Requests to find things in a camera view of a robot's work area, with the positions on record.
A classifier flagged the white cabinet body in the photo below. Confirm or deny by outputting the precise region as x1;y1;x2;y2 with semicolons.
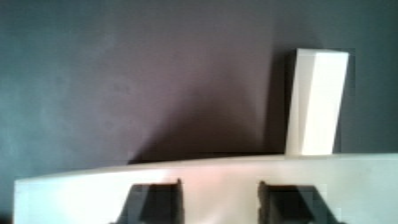
12;154;398;224

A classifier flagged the white U-shaped frame border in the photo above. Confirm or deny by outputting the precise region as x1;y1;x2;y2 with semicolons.
286;49;348;156

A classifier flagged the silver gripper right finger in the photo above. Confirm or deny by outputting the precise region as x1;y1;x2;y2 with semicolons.
257;182;343;224

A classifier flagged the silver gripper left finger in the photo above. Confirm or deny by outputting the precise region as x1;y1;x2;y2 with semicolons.
110;180;184;224

